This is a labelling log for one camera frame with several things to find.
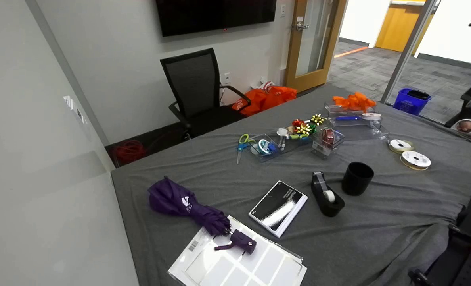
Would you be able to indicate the red plaid ribbon spool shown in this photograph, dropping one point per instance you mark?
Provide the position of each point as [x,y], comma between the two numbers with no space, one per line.
[328,139]

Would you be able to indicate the clear square case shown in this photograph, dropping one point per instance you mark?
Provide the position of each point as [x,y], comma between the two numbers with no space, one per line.
[317,147]

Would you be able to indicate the clear rectangular case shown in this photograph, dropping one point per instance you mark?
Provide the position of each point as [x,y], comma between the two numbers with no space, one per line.
[340,110]

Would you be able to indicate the clear narrow ribbed case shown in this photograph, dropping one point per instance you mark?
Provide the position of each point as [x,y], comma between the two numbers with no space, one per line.
[371,130]

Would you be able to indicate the blue green scissors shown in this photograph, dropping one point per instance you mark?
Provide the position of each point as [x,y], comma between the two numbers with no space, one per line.
[243,141]

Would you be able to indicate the blue white ribbon roll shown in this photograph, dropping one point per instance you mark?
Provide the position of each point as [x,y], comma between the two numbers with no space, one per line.
[267,147]

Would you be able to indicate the white gift bow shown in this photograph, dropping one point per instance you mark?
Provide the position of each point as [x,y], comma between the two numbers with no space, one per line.
[282,133]

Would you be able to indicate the orange bag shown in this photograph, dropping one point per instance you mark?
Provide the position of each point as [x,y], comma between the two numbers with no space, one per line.
[267,98]

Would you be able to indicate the colourful toy pile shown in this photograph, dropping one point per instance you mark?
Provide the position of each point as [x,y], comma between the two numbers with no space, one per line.
[297,144]

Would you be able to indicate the red gift bow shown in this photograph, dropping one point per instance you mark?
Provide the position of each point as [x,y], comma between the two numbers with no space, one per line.
[298,125]

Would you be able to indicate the green gift bow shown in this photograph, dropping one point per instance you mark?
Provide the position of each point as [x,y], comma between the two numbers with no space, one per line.
[302,134]

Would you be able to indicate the black white flat box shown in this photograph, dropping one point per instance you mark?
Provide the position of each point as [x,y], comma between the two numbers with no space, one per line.
[276,204]

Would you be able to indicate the black office chair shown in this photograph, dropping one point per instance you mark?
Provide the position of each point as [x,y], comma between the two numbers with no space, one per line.
[192,80]

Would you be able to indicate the purple folded umbrella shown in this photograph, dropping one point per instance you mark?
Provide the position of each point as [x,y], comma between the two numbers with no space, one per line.
[176,201]

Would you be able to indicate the yellow gift bow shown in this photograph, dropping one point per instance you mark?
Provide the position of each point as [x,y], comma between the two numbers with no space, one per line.
[317,120]

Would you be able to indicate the wooden glass door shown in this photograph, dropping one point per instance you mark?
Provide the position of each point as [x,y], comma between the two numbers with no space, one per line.
[298,53]

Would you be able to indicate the blue marker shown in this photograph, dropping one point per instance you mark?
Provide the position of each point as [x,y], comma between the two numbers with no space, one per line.
[347,118]

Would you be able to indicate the white label sheet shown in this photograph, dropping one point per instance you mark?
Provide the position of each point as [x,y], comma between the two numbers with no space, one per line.
[267,265]

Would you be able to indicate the black cup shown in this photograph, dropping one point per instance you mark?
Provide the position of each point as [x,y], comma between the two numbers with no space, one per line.
[357,180]

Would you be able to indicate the white ribbon spool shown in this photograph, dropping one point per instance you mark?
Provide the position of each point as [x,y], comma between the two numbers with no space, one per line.
[400,145]
[416,160]

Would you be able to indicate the grey tablecloth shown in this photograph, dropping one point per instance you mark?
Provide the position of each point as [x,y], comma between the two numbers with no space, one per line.
[382,233]

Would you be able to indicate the blue bin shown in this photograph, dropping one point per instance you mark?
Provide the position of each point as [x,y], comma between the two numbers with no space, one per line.
[411,101]

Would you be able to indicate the yellow wooden door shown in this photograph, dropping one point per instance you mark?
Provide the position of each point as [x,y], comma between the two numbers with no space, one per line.
[398,26]

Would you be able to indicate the white wall outlet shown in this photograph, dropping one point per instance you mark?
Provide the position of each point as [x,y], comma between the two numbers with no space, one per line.
[225,77]

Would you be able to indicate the black wall television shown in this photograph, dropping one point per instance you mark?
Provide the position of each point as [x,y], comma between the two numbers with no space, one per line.
[213,14]

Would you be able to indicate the white wall thermostat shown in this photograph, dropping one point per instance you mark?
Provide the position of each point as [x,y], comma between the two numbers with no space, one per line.
[68,101]

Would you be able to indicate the grey metal frame post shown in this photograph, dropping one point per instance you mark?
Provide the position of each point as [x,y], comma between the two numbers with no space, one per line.
[409,49]

